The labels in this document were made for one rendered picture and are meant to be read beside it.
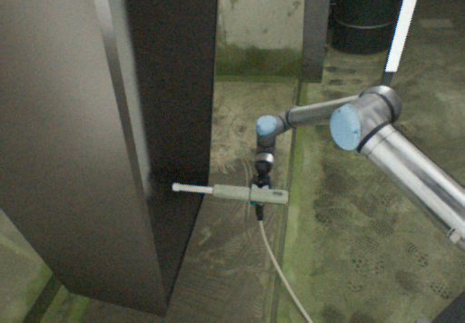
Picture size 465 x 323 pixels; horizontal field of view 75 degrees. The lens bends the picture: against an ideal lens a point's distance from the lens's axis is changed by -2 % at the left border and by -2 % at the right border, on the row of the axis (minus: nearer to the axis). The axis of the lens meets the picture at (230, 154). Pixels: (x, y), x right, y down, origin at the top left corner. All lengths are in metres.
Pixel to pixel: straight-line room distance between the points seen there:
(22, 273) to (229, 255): 0.99
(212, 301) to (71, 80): 1.35
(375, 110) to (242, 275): 1.07
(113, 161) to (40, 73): 0.16
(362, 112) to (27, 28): 0.74
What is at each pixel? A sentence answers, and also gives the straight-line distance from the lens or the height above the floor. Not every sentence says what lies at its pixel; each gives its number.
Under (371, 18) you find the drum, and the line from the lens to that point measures 3.21.
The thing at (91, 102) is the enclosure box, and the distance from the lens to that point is 0.44.
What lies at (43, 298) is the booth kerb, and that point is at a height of 0.13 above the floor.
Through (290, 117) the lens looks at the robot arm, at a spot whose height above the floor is 0.69.
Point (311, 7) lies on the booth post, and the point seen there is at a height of 0.66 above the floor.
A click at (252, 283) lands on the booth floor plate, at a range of 1.63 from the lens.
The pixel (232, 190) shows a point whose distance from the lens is 1.26.
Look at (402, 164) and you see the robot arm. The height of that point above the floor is 0.97.
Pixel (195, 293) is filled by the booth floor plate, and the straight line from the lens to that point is 1.65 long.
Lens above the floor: 1.55
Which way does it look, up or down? 44 degrees down
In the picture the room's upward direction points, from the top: 9 degrees counter-clockwise
